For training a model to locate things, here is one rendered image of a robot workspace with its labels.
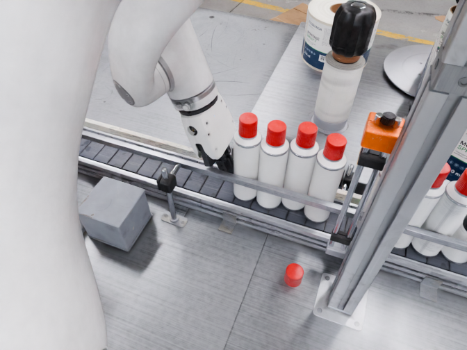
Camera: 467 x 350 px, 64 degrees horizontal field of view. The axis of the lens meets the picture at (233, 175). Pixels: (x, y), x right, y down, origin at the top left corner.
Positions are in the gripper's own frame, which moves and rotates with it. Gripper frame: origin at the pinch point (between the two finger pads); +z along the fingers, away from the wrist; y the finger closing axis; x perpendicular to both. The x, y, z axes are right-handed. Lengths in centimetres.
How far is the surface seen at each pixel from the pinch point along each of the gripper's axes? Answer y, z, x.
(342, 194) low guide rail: 3.3, 10.8, -21.4
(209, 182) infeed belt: -0.8, 4.7, 5.6
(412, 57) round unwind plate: 65, 17, -30
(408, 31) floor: 270, 106, -14
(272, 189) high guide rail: -4.4, 2.0, -11.1
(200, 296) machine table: -23.2, 12.0, 0.1
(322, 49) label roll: 50, 3, -9
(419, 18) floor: 297, 108, -20
